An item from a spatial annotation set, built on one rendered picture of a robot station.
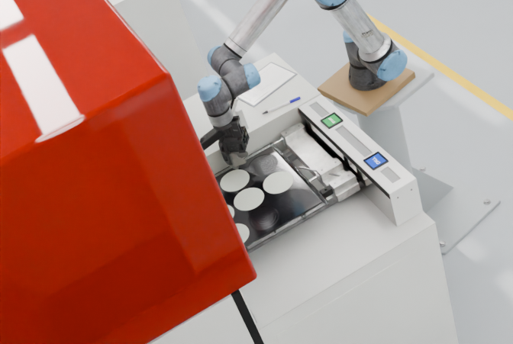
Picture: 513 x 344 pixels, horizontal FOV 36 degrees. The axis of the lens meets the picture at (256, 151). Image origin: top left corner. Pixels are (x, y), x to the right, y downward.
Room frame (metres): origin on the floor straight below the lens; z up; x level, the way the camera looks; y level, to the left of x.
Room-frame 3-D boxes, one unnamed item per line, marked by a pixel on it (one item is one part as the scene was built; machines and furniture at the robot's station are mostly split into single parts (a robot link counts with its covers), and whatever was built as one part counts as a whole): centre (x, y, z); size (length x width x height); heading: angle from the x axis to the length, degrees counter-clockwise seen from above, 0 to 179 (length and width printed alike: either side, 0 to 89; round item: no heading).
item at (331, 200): (1.74, -0.01, 0.84); 0.50 x 0.02 x 0.03; 104
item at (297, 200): (1.85, 0.07, 0.90); 0.34 x 0.34 x 0.01; 14
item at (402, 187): (1.87, -0.29, 0.89); 0.55 x 0.09 x 0.14; 14
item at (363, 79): (2.29, -0.48, 0.90); 0.15 x 0.15 x 0.10
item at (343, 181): (1.77, -0.22, 0.89); 0.08 x 0.03 x 0.03; 104
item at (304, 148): (1.93, -0.18, 0.87); 0.36 x 0.08 x 0.03; 14
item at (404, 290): (1.95, -0.01, 0.41); 0.96 x 0.64 x 0.82; 14
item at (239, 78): (2.04, -0.03, 1.21); 0.11 x 0.11 x 0.08; 14
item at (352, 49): (2.28, -0.48, 1.01); 0.13 x 0.12 x 0.14; 14
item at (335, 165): (1.85, -0.20, 0.89); 0.08 x 0.03 x 0.03; 104
